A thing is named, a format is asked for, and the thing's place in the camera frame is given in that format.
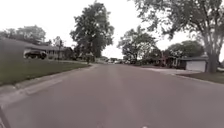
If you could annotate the dark vehicle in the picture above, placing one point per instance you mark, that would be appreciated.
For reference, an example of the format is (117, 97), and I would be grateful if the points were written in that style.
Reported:
(35, 54)

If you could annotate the small thin tree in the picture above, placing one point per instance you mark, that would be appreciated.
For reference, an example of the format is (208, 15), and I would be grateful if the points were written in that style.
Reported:
(58, 41)

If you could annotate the pale concrete driveway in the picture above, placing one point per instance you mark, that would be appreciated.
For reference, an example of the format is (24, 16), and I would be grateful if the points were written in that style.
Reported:
(170, 70)

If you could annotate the house with white garage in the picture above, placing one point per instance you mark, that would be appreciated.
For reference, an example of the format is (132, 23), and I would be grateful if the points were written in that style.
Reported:
(195, 64)

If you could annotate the grey asphalt road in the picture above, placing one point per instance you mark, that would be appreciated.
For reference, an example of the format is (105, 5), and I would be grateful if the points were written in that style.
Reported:
(113, 96)

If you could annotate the grass verge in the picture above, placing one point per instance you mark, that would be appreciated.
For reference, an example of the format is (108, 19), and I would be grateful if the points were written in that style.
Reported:
(206, 77)

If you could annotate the tall dark leafy tree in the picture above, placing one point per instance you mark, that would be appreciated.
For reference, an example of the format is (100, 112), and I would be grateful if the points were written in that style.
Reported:
(93, 30)

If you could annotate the large spreading tree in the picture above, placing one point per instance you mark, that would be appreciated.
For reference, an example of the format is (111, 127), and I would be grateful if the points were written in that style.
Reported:
(206, 16)

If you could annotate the low grey house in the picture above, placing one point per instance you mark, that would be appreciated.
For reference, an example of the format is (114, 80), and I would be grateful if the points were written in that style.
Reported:
(50, 50)

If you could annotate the grass lawn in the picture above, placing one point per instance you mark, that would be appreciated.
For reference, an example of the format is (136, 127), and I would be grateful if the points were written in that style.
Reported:
(30, 68)

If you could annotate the pale concrete kerb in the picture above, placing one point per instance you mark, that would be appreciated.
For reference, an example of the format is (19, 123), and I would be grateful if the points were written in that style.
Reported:
(36, 84)

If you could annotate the medium leafy tree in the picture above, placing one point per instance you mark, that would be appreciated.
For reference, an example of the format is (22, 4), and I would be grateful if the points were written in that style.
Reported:
(136, 43)

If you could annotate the broad leafy tree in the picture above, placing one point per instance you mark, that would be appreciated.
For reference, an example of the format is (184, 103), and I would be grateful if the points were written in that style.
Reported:
(26, 33)

